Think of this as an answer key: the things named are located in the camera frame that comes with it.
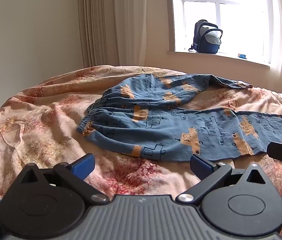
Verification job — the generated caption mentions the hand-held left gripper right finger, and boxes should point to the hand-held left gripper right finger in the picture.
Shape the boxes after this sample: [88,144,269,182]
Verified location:
[175,154,267,204]

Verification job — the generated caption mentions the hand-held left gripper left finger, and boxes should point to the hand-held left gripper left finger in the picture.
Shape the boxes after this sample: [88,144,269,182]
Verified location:
[20,153,109,202]

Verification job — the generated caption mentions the blue printed pants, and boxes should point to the blue printed pants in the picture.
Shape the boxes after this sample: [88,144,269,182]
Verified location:
[76,73,282,162]

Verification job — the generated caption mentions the floral pink bed blanket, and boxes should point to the floral pink bed blanket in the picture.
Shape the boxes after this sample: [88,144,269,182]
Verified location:
[0,65,282,240]

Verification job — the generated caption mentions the beige window sill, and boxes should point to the beige window sill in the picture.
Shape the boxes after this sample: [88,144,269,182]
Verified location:
[167,51,271,68]

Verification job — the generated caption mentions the dark blue backpack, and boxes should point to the dark blue backpack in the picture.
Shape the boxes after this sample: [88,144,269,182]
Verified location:
[188,19,223,54]

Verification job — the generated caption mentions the white framed window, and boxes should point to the white framed window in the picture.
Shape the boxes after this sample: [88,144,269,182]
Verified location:
[166,0,281,64]

